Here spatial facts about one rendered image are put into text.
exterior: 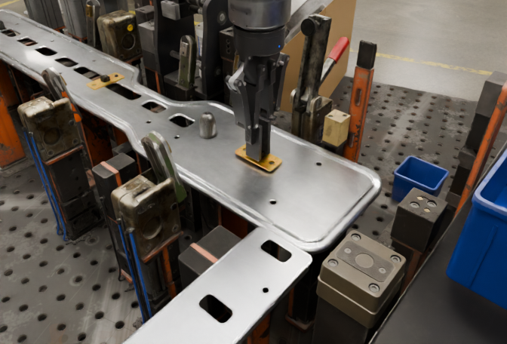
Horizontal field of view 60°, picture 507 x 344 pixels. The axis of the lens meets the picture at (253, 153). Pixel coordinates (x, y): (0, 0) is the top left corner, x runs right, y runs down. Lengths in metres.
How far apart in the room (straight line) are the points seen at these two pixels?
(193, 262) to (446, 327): 0.33
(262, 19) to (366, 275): 0.35
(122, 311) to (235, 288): 0.42
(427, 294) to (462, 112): 1.14
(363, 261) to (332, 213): 0.15
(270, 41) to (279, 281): 0.33
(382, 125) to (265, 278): 0.98
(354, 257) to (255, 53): 0.31
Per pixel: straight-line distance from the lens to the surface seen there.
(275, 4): 0.61
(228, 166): 0.76
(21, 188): 1.33
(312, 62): 0.81
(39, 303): 1.03
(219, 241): 0.67
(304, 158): 0.79
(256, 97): 0.69
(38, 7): 1.61
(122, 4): 4.02
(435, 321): 0.56
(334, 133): 0.79
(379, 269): 0.55
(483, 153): 0.73
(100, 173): 0.81
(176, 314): 0.57
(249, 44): 0.63
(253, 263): 0.61
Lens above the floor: 1.47
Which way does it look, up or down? 36 degrees down
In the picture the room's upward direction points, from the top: straight up
